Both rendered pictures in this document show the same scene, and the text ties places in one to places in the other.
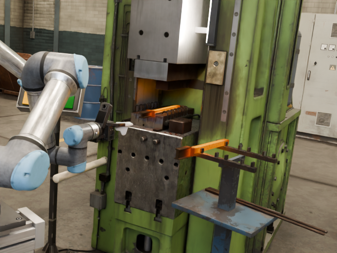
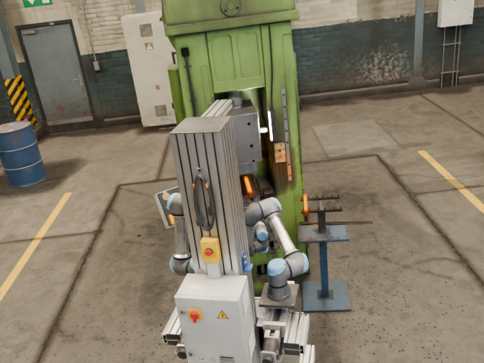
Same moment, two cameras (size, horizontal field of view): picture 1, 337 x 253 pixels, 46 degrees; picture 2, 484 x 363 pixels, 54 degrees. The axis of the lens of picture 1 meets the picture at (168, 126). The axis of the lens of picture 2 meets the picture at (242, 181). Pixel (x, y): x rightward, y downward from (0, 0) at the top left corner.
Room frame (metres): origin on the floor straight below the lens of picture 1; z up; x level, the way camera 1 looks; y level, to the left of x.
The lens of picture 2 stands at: (-0.97, 1.84, 2.72)
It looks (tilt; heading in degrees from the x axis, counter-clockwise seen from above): 24 degrees down; 331
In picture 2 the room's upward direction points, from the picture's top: 7 degrees counter-clockwise
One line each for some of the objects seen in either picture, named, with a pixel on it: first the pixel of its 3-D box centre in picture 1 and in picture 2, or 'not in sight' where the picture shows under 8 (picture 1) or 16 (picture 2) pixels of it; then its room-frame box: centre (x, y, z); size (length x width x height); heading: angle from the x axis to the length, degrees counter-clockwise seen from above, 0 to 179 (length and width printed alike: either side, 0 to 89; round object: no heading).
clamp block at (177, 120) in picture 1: (180, 125); (268, 193); (2.08, -0.06, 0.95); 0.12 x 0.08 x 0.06; 155
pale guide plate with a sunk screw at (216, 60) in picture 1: (215, 67); (279, 152); (2.09, -0.22, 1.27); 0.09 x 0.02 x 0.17; 65
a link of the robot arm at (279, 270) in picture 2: not in sight; (278, 271); (1.09, 0.54, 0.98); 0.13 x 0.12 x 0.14; 83
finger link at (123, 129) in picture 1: (124, 128); not in sight; (1.75, 0.20, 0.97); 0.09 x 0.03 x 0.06; 119
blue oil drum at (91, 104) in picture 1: (91, 92); (19, 153); (6.82, 1.40, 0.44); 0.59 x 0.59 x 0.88
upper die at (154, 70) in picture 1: (168, 69); (241, 159); (2.30, 0.03, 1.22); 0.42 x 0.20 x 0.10; 155
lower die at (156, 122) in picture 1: (163, 115); (245, 188); (2.30, 0.03, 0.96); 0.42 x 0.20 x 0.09; 155
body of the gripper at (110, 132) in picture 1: (101, 130); not in sight; (1.69, 0.29, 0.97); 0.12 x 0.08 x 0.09; 155
